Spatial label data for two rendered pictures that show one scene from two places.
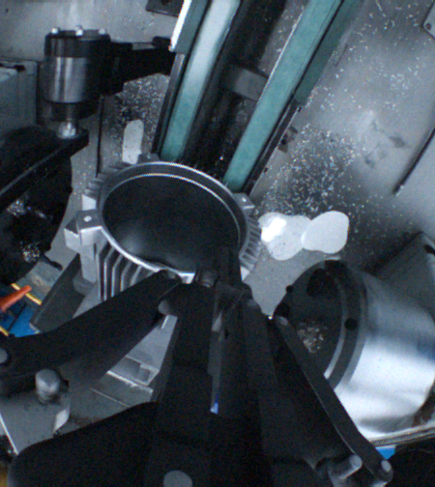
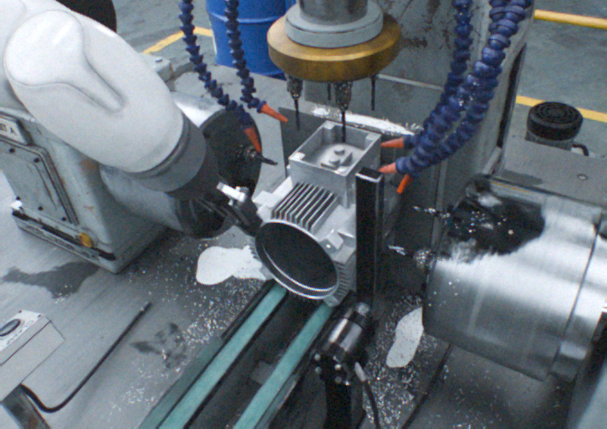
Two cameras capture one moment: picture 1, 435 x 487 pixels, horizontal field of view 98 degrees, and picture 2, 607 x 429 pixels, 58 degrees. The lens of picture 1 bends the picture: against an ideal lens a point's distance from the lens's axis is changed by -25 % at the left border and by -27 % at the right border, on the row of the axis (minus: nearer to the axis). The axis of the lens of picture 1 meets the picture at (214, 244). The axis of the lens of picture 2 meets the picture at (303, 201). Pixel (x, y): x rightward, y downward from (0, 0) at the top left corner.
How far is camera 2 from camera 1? 0.65 m
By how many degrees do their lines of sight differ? 21
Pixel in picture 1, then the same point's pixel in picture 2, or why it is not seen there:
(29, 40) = not seen: outside the picture
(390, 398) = not seen: hidden behind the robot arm
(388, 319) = (160, 201)
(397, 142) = (144, 346)
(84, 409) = (406, 57)
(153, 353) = (295, 167)
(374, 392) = not seen: hidden behind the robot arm
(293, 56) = (218, 369)
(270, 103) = (241, 340)
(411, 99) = (124, 383)
